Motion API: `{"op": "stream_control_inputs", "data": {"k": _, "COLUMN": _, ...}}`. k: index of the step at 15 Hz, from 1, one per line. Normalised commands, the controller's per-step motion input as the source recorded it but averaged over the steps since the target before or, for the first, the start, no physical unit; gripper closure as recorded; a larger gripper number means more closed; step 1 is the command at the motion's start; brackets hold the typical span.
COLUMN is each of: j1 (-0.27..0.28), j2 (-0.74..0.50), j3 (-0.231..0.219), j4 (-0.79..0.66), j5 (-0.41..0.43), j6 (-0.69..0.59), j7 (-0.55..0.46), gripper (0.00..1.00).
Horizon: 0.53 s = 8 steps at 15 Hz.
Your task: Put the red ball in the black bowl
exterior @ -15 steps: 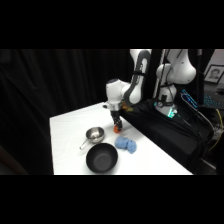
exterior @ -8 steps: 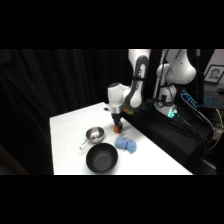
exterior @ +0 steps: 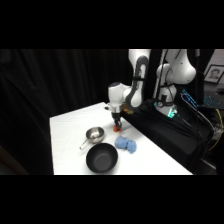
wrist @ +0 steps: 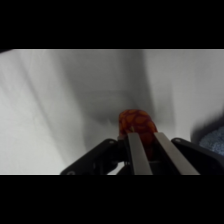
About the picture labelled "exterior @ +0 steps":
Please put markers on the framed picture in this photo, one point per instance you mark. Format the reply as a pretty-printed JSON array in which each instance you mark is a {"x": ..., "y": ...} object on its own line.
[{"x": 215, "y": 74}]

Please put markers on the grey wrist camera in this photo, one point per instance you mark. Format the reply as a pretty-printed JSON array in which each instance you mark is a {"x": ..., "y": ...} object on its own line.
[{"x": 107, "y": 108}]

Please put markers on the red ball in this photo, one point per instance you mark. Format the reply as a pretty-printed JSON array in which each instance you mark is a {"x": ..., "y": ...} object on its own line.
[{"x": 117, "y": 130}]

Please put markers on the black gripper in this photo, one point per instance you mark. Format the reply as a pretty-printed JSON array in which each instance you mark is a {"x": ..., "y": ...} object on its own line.
[{"x": 117, "y": 118}]

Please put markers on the black robot stand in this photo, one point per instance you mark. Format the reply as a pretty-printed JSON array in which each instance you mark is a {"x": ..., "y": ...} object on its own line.
[{"x": 160, "y": 133}]

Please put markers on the black bowl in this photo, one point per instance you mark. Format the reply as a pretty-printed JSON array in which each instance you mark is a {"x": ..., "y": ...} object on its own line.
[{"x": 101, "y": 158}]

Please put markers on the blue crumpled cloth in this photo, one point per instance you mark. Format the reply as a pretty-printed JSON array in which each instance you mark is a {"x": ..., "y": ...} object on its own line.
[{"x": 126, "y": 144}]

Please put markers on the black curtain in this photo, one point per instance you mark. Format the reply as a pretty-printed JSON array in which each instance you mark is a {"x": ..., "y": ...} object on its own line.
[{"x": 33, "y": 100}]

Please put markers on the blue lit keyboard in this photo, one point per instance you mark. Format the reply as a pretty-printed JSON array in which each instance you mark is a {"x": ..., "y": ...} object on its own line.
[{"x": 213, "y": 101}]

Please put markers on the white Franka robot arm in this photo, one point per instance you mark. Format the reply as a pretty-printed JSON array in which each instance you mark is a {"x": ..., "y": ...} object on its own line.
[{"x": 180, "y": 71}]

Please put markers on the blue lit electronic panel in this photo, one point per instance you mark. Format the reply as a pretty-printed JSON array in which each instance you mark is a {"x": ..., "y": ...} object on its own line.
[{"x": 190, "y": 99}]

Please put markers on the yellow wrist connector block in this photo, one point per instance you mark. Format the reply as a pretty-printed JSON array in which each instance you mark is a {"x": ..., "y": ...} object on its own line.
[{"x": 127, "y": 109}]

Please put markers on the green indicator light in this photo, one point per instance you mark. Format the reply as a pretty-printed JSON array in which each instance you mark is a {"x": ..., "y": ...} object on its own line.
[{"x": 171, "y": 113}]

